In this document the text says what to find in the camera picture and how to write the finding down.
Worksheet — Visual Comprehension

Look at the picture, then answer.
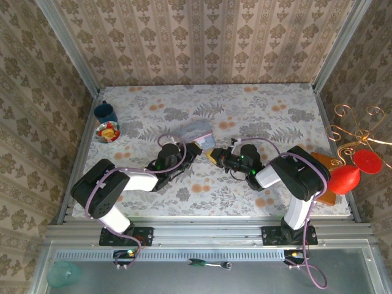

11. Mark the yellow key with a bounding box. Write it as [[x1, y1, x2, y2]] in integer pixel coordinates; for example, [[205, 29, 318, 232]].
[[204, 148, 219, 164]]

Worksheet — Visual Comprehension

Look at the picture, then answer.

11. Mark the small plate with toy fruit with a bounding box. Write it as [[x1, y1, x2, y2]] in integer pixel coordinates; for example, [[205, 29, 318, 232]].
[[95, 121, 121, 144]]

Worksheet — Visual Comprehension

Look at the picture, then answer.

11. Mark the dark blue mug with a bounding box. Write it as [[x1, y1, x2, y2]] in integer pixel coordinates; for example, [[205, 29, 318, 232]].
[[93, 100, 118, 124]]

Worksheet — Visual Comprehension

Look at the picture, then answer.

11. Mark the orange wooden board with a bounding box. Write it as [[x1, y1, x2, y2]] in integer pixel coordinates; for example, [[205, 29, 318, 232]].
[[309, 151, 342, 206]]

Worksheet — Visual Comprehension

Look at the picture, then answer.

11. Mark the red hourglass shaped toy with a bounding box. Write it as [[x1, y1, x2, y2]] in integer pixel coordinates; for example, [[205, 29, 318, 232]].
[[327, 149, 383, 195]]

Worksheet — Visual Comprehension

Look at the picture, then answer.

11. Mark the teal glass cup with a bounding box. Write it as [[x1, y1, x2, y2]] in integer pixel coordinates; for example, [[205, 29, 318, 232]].
[[46, 260, 83, 288]]

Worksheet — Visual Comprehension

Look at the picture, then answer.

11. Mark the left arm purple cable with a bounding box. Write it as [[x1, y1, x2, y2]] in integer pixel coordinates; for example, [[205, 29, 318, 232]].
[[85, 134, 188, 270]]

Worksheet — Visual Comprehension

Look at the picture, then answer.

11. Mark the thin black cable loop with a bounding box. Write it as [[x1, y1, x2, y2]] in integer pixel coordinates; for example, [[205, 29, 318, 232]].
[[228, 169, 246, 182]]

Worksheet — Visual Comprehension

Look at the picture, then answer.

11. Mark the aluminium mounting rail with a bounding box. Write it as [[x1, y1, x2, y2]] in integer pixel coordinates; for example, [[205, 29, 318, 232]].
[[45, 217, 378, 246]]

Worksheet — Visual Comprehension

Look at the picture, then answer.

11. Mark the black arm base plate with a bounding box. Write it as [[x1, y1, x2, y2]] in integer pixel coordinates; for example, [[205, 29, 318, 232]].
[[99, 226, 154, 247], [261, 225, 319, 247]]

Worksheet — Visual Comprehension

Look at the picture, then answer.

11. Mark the slotted grey cable duct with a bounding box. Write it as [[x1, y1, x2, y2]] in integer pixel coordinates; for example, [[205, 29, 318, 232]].
[[55, 246, 287, 262]]

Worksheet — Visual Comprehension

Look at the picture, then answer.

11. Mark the green handled ratchet wrench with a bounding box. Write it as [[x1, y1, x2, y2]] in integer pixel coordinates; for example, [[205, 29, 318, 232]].
[[187, 258, 233, 271]]

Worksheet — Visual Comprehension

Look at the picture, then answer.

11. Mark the small circuit board with wires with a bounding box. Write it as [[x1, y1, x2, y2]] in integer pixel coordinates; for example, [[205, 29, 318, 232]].
[[112, 241, 143, 270], [284, 243, 311, 270]]

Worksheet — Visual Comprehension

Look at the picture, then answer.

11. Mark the gold wire curl stand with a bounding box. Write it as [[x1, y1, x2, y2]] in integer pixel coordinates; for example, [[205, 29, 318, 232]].
[[325, 104, 392, 171]]

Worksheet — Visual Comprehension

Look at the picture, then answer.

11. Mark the aluminium frame post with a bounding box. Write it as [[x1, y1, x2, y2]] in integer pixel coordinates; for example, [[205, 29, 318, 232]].
[[34, 0, 100, 94], [311, 0, 373, 92]]

